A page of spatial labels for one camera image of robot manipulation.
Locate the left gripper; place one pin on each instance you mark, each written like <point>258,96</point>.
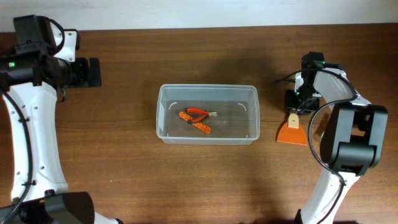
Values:
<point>84,79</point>

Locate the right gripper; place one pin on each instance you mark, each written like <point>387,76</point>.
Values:
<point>290,104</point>

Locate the orange scraper wooden handle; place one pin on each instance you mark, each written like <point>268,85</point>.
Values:
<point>291,131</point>

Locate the orange handled pliers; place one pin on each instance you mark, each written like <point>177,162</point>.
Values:
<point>203,114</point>

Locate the orange socket holder strip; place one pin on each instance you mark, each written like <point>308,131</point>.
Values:
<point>206,129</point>

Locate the clear plastic container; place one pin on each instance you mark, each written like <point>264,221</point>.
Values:
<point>237,122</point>

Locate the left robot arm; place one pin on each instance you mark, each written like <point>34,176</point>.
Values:
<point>35,74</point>

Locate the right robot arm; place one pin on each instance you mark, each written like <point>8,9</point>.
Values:
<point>344,132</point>

